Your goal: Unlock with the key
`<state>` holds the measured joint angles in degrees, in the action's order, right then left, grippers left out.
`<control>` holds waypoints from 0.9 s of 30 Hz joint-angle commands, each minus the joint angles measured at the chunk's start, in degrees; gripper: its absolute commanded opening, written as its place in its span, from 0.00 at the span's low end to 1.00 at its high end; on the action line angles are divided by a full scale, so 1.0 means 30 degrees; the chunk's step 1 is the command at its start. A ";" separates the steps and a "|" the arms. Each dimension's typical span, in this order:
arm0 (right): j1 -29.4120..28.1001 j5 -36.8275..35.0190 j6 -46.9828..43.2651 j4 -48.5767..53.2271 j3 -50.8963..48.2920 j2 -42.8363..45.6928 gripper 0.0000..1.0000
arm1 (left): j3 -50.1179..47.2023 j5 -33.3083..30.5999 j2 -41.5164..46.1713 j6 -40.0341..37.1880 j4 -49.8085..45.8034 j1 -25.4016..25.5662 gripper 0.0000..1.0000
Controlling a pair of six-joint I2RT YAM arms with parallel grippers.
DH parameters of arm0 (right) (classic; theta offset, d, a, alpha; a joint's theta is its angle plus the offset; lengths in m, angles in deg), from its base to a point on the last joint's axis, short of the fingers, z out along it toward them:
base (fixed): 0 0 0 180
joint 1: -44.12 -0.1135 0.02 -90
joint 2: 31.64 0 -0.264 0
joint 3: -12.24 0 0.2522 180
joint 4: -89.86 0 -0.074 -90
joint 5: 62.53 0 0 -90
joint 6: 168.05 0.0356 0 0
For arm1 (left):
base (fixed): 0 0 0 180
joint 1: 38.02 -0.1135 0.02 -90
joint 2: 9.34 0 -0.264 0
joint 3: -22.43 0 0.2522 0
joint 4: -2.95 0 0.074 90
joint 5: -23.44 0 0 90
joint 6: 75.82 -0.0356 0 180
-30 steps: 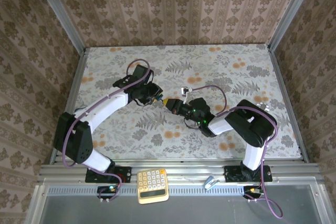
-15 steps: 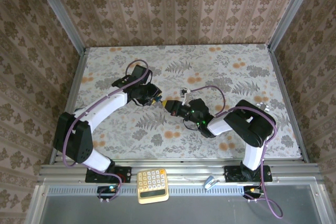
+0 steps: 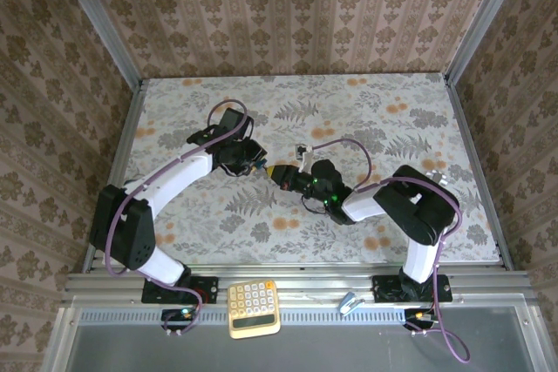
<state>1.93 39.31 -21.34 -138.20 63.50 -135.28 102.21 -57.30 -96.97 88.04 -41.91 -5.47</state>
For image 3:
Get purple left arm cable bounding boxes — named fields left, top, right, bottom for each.
left=102, top=99, right=256, bottom=336

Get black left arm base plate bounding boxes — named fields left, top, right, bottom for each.
left=141, top=275, right=219, bottom=305

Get floral tablecloth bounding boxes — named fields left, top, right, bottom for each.
left=106, top=73, right=500, bottom=267

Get aluminium table frame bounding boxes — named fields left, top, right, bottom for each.
left=60, top=78, right=541, bottom=308

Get black controller board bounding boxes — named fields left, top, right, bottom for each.
left=403, top=308, right=437, bottom=332
left=161, top=308, right=196, bottom=329

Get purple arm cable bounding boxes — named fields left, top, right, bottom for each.
left=310, top=139, right=472, bottom=364
left=102, top=99, right=256, bottom=336

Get yellow calculator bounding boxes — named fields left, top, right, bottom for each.
left=226, top=279, right=282, bottom=341

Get silver metal bracket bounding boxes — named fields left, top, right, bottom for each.
left=425, top=168, right=451, bottom=189

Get grey slotted cable duct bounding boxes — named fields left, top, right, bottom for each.
left=78, top=310, right=406, bottom=326

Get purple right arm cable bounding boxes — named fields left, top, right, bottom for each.
left=310, top=139, right=472, bottom=364

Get small blue white stapler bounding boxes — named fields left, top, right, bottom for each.
left=338, top=291, right=365, bottom=316

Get aluminium frame post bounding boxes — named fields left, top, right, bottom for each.
left=443, top=0, right=535, bottom=86
left=50, top=0, right=145, bottom=86

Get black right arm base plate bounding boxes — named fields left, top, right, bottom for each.
left=372, top=274, right=453, bottom=303

